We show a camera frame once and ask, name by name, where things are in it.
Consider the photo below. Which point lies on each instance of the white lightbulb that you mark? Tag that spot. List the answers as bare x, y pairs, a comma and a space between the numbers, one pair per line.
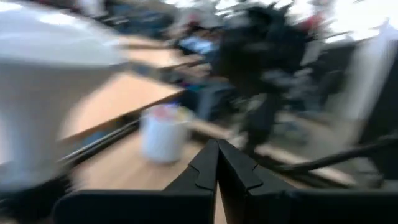
46, 77

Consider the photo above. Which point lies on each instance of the black aluminium table frame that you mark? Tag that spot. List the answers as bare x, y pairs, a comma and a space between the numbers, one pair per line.
102, 141

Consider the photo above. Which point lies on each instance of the white textured cylinder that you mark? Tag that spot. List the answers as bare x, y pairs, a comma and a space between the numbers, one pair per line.
163, 140

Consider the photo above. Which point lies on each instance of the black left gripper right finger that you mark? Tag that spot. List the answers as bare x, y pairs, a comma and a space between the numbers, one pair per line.
295, 205

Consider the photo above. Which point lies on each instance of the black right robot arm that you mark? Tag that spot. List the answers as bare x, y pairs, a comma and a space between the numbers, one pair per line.
258, 56

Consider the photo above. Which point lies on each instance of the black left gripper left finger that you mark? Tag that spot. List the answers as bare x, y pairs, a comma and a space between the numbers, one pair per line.
155, 205

